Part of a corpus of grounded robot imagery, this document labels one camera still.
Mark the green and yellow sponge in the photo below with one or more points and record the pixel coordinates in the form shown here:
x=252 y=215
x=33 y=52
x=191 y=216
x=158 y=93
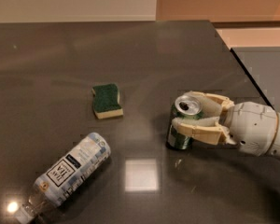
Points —
x=106 y=101

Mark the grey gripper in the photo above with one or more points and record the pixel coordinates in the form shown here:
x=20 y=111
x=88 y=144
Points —
x=252 y=125

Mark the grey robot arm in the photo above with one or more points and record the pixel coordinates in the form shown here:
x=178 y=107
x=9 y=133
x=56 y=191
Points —
x=278 y=137

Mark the tea bottle with white label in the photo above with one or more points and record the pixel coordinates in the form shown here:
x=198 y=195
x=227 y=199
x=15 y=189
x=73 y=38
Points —
x=64 y=177

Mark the green soda can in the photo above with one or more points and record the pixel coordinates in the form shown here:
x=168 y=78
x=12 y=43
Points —
x=185 y=108

